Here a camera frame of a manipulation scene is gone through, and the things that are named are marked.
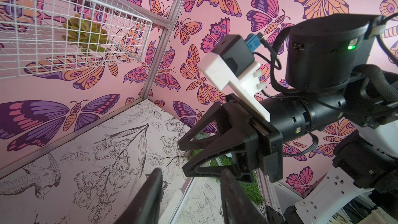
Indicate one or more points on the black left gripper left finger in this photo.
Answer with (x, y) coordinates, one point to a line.
(145, 207)

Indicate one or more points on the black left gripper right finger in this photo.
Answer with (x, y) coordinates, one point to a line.
(236, 205)

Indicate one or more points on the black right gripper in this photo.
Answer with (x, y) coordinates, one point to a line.
(224, 141)

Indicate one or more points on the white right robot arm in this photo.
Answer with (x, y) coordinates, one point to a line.
(315, 75)

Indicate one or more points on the green artificial grass mat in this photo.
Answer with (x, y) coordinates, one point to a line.
(252, 190)

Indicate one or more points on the green succulent plant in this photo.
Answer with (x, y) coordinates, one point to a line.
(85, 34)

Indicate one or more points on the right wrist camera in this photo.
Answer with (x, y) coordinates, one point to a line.
(232, 63)

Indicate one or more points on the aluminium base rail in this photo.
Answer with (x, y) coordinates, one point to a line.
(337, 189)

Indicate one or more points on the aluminium cage frame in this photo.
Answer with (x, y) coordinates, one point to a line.
(39, 113)

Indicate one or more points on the white wire rack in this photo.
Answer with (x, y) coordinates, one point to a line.
(31, 42)

